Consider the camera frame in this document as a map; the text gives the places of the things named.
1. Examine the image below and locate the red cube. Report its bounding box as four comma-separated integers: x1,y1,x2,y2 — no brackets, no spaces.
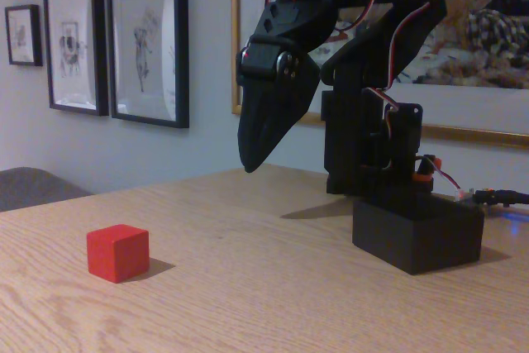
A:
86,223,150,284

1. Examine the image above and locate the black plastic box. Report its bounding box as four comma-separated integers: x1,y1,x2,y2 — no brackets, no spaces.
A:
351,192,486,276

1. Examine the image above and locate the orange table clamp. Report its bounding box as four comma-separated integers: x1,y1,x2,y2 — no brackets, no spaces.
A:
412,154,441,184

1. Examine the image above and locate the gold framed large painting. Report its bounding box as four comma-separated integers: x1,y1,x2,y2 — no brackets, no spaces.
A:
231,0,529,150

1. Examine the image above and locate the controller board with white connector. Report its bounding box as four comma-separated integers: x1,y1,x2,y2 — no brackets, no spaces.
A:
451,187,477,206

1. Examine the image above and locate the grey chair back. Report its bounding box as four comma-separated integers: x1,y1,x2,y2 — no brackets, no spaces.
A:
0,167,93,213

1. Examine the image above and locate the long red white servo cable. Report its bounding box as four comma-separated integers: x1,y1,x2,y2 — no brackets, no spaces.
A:
330,0,446,115

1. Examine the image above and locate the white red base wire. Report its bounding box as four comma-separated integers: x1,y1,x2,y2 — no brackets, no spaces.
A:
429,161,462,193

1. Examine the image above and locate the medium black picture frame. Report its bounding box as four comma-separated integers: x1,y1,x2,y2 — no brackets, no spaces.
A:
41,0,110,117

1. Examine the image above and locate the black power cable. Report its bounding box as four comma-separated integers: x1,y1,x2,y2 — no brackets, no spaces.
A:
473,188,529,207

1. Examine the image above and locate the small black picture frame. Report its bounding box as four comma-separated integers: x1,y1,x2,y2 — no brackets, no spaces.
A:
4,3,44,68

